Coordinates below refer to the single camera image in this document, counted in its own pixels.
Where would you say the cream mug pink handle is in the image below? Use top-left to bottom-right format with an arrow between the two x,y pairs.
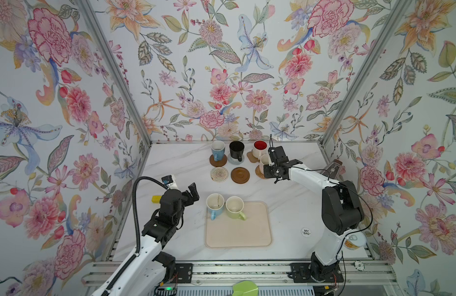
259,154 -> 272,176

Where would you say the round woven rattan coaster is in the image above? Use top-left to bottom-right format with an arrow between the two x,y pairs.
255,166 -> 266,180

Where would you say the blue mug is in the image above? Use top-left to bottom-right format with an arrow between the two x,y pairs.
211,141 -> 226,162
206,193 -> 225,221

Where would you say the multicolour stitched round coaster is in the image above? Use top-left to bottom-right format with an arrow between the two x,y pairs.
210,167 -> 229,183

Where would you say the red and white mug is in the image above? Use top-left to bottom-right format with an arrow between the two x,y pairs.
251,140 -> 268,160

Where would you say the round wooden coaster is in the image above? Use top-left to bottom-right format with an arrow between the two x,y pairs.
209,155 -> 228,167

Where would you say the flower-shaped cork coaster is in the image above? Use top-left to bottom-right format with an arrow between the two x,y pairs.
247,151 -> 259,163

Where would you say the ridged brown wooden coaster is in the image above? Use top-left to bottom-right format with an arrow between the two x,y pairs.
230,167 -> 250,185

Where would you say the cream mug green handle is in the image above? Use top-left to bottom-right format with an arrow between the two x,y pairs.
226,196 -> 247,221

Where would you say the black mug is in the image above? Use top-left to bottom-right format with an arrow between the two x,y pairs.
229,141 -> 245,161

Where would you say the grey-blue woven round coaster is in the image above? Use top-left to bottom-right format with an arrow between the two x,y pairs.
228,155 -> 245,165

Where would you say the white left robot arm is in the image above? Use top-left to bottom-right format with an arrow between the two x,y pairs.
93,183 -> 200,296

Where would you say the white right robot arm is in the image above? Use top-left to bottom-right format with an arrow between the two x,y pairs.
263,154 -> 365,282

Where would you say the small yellow block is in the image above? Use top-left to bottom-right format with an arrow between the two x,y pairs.
151,196 -> 162,204

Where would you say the brown wooden metronome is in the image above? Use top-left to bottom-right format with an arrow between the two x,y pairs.
322,159 -> 343,180

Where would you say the beige rubber tray mat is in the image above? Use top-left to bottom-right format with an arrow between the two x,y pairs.
205,201 -> 273,249

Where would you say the round white sticker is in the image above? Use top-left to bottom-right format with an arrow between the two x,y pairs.
301,228 -> 311,238

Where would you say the yellow white floral cup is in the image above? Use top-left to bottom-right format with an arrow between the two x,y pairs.
343,231 -> 367,250

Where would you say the green round object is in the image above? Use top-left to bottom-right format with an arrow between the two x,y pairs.
232,281 -> 259,296

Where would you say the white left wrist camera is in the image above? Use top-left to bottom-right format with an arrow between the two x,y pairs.
161,175 -> 179,190

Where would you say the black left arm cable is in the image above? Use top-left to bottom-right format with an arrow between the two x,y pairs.
101,176 -> 168,296

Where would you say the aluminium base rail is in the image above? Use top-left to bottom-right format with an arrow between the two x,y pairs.
84,259 -> 402,296

